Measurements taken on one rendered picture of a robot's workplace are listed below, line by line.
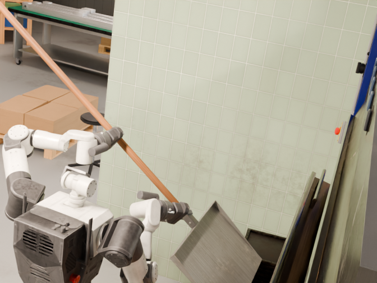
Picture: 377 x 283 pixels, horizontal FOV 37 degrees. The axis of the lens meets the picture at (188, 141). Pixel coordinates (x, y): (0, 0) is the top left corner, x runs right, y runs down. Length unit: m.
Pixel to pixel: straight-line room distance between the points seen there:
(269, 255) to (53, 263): 1.31
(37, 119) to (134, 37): 2.34
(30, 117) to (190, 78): 2.60
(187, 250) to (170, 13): 1.67
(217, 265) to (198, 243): 0.12
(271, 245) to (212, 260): 0.62
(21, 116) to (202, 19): 2.87
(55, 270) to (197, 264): 0.66
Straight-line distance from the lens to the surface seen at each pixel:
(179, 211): 2.33
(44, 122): 5.69
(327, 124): 3.40
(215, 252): 2.46
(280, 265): 1.78
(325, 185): 2.50
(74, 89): 2.46
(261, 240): 2.99
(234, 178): 3.62
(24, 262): 1.99
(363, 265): 0.55
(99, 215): 1.96
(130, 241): 1.88
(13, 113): 5.86
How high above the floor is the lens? 2.37
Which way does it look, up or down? 21 degrees down
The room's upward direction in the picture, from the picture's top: 9 degrees clockwise
